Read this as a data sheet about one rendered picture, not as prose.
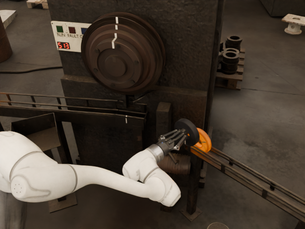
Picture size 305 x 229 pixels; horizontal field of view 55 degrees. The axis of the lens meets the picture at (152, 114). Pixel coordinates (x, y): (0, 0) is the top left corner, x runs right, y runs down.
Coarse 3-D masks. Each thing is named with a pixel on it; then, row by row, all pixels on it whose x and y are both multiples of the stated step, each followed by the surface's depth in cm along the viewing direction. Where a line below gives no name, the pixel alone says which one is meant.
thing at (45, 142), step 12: (24, 120) 186; (36, 120) 189; (48, 120) 192; (24, 132) 191; (36, 132) 194; (48, 132) 193; (36, 144) 185; (48, 144) 184; (60, 144) 183; (48, 156) 193; (60, 204) 219; (72, 204) 219
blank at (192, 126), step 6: (180, 120) 154; (186, 120) 152; (174, 126) 160; (180, 126) 155; (186, 126) 151; (192, 126) 150; (192, 132) 150; (198, 132) 151; (186, 138) 158; (192, 138) 152; (198, 138) 152; (186, 144) 160; (192, 144) 155
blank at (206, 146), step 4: (200, 132) 164; (204, 132) 164; (200, 136) 164; (204, 136) 162; (208, 136) 163; (204, 140) 163; (208, 140) 163; (196, 144) 171; (200, 144) 171; (204, 144) 164; (208, 144) 163; (200, 148) 169; (204, 148) 166; (208, 148) 164
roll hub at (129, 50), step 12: (96, 48) 152; (108, 48) 150; (120, 48) 148; (132, 48) 149; (96, 60) 157; (108, 60) 154; (120, 60) 152; (132, 60) 151; (108, 72) 158; (120, 72) 156; (132, 72) 157; (108, 84) 164; (120, 84) 162
